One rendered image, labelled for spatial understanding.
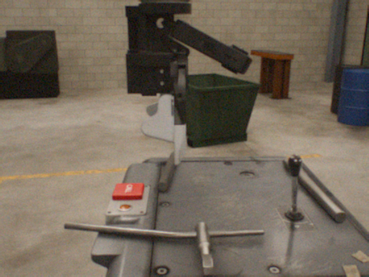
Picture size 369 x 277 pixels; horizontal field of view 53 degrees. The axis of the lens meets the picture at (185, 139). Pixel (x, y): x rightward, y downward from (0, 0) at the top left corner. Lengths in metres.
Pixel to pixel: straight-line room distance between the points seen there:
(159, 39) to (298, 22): 10.93
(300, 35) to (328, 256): 10.94
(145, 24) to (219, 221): 0.36
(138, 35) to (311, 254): 0.41
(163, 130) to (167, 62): 0.09
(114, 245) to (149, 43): 0.32
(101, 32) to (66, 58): 1.11
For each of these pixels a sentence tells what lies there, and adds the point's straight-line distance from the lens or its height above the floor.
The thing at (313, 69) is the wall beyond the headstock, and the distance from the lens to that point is 11.77.
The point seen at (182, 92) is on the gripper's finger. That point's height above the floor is 1.51.
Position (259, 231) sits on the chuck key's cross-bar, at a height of 1.27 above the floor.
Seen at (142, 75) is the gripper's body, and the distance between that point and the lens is 0.49.
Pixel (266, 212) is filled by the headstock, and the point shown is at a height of 1.25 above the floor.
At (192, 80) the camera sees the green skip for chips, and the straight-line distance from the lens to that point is 5.98.
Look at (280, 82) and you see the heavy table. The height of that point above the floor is 0.38.
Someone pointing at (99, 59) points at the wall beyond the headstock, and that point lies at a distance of 10.15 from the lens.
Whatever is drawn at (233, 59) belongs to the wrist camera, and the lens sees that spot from 0.50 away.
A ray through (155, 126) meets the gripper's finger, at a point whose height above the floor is 1.46.
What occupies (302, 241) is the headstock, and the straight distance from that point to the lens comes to 0.65.
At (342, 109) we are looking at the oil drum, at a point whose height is 0.23.
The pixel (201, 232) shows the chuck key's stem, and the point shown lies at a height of 1.28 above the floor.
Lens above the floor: 1.59
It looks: 17 degrees down
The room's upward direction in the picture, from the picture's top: straight up
